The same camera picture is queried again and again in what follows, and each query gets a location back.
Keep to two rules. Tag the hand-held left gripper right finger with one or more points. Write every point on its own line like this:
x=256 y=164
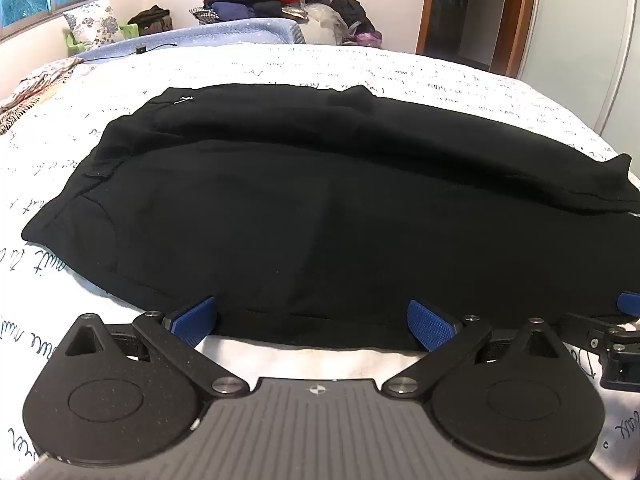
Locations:
x=430 y=324

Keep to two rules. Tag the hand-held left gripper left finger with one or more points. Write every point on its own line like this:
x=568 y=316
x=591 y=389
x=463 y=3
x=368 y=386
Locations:
x=197 y=317

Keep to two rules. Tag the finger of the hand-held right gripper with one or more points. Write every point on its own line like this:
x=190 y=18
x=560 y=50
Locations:
x=629 y=304

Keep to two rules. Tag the black pants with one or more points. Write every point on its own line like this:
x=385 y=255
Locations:
x=320 y=210

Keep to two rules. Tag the white wardrobe with flower stickers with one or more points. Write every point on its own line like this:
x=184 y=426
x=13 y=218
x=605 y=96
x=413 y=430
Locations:
x=575 y=60

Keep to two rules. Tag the light blue blanket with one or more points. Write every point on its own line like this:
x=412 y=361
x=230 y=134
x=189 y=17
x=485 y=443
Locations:
x=225 y=32

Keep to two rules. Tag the purple cloth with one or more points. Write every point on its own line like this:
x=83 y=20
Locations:
x=369 y=39

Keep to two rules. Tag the green plastic chair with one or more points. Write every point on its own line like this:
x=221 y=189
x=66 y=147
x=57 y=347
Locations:
x=129 y=30

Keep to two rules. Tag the brown bag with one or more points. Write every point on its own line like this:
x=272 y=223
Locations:
x=155 y=22

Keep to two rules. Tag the floral pillow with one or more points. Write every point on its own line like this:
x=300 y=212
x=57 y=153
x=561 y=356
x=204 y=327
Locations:
x=95 y=20

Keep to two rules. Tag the black bag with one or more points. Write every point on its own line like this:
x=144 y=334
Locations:
x=350 y=12

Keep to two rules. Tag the clear plastic bag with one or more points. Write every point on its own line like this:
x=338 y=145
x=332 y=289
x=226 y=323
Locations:
x=322 y=20

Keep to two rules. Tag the wooden door frame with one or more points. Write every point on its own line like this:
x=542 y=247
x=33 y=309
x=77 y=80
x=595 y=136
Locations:
x=520 y=10

